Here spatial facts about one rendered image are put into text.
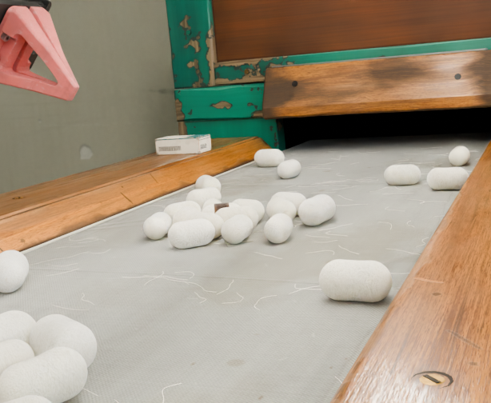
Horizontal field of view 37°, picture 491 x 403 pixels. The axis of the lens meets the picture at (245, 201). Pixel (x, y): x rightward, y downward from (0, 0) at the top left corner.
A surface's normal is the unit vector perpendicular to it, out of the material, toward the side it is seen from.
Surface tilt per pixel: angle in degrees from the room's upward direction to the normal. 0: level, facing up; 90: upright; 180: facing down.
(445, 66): 66
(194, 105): 90
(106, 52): 90
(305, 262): 0
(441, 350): 0
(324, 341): 0
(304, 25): 90
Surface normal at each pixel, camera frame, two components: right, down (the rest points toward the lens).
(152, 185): 0.60, -0.70
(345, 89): -0.38, -0.21
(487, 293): -0.08, -0.98
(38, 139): -0.41, 0.19
